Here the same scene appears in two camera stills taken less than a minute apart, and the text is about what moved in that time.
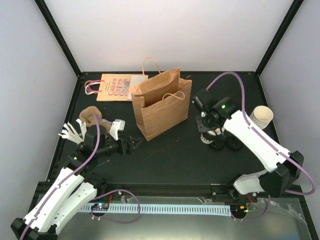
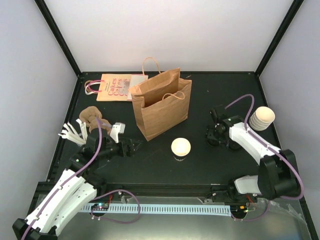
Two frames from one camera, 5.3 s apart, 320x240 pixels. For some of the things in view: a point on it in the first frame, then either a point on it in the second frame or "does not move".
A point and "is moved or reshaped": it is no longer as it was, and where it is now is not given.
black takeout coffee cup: (215, 137) is moved or reshaped
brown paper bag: (161, 99) does not move
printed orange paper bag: (114, 87) does not move
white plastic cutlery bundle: (69, 132) does not move
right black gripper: (200, 126) to (209, 134)
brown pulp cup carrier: (87, 115) does not move
